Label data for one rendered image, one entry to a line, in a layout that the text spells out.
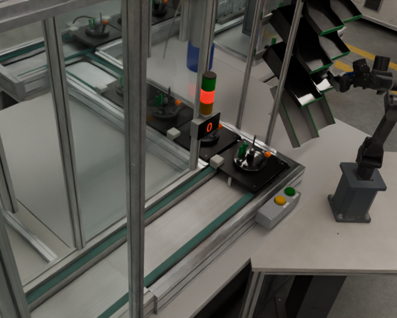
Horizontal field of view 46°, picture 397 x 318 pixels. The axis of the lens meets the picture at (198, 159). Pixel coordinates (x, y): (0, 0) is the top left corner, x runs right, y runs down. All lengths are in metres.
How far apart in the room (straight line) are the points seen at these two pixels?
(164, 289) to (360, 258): 0.78
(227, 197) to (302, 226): 0.32
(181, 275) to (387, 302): 1.65
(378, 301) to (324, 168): 1.01
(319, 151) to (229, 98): 0.58
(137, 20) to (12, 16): 0.21
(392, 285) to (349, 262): 1.19
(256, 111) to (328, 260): 0.96
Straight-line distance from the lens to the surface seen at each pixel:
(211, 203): 1.84
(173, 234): 1.72
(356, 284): 2.95
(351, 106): 4.41
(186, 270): 1.57
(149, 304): 1.53
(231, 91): 2.61
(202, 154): 1.97
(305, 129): 2.13
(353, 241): 1.94
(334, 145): 2.37
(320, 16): 1.89
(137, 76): 0.82
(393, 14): 5.97
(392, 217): 2.11
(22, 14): 0.65
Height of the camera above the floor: 2.23
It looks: 40 degrees down
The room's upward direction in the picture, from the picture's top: 6 degrees clockwise
